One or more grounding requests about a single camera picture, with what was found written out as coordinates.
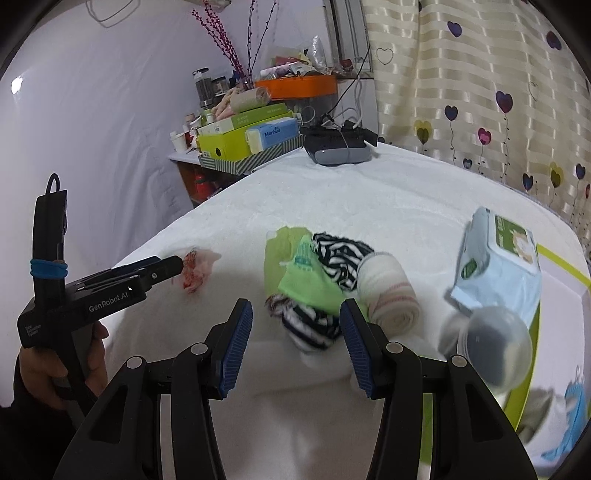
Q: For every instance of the heart print curtain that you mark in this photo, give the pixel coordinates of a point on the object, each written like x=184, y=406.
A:
x=485, y=83

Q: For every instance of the black and white striped sock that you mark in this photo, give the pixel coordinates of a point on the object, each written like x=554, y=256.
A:
x=341, y=258
x=307, y=330

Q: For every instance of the lime green storage box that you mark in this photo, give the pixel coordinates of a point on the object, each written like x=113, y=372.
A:
x=561, y=295

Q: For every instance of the dark lid glass jar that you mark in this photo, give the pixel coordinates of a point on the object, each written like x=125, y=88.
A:
x=202, y=87

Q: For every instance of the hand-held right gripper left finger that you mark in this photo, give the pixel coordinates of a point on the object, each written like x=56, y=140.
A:
x=238, y=350

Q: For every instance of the patterned tray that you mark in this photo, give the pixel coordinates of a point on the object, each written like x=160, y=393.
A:
x=258, y=161

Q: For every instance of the blue face mask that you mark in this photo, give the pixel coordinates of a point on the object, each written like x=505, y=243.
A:
x=572, y=415

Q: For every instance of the pink plush roll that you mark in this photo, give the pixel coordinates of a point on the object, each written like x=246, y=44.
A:
x=240, y=101

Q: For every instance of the purple twig decoration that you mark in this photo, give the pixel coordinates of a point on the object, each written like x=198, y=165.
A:
x=226, y=37

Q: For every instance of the window frame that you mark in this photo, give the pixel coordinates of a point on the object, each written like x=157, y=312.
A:
x=346, y=32

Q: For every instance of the cream red-striped sock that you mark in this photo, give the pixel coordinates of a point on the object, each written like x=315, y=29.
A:
x=390, y=295

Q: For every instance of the red and white tissue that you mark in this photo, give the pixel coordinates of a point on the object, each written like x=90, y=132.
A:
x=198, y=270

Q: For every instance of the person's left forearm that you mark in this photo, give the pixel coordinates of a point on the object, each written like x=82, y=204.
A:
x=27, y=438

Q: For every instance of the grey headset device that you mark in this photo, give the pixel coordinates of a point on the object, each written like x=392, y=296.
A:
x=339, y=150

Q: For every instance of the person's left hand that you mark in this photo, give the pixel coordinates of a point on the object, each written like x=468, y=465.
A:
x=44, y=374

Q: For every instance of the blue tissue pack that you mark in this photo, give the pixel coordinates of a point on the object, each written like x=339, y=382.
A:
x=274, y=134

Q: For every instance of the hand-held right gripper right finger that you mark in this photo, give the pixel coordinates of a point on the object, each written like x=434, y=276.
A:
x=358, y=350

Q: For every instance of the blue rubber band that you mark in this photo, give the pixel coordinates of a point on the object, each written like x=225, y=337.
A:
x=48, y=268

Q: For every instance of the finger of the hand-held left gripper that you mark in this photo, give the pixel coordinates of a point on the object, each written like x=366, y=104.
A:
x=159, y=274
x=136, y=266

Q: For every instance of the green cardboard box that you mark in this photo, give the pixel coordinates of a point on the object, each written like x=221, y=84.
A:
x=226, y=141

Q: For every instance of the light blue wet wipes pack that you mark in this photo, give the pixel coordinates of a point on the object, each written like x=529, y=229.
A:
x=498, y=272

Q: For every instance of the light green sock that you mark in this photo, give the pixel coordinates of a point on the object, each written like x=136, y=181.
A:
x=304, y=281

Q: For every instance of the orange plastic basin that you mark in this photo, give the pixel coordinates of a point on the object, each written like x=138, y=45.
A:
x=295, y=86

